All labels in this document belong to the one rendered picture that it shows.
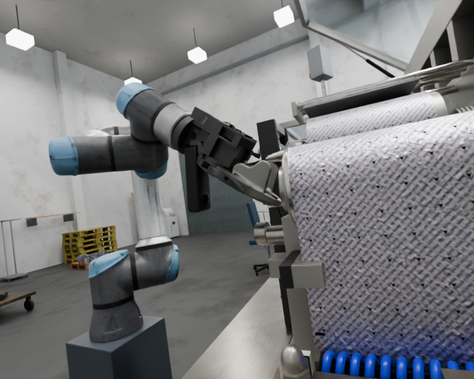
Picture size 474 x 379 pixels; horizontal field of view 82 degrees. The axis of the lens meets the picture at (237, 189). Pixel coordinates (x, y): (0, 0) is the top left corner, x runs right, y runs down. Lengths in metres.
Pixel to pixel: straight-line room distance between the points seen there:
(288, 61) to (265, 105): 1.63
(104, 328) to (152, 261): 0.22
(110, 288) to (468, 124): 0.86
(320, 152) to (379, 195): 0.09
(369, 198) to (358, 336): 0.17
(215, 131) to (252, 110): 10.09
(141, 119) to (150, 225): 0.46
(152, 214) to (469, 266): 0.78
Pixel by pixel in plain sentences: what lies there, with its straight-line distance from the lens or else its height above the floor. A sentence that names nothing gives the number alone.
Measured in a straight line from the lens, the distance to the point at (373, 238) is 0.37.
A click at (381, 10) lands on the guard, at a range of 1.14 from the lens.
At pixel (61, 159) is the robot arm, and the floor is 1.36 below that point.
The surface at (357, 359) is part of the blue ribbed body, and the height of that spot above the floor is 1.04.
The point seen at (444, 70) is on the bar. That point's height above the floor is 1.44.
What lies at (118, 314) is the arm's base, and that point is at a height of 0.96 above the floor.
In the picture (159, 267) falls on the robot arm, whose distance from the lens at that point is 0.91.
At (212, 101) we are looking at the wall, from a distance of 11.45.
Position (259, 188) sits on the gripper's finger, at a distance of 0.42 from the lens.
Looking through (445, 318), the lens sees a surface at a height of 1.08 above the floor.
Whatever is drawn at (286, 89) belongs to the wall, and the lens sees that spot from 10.24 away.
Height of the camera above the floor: 1.25
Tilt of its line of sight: 2 degrees up
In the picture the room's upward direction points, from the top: 8 degrees counter-clockwise
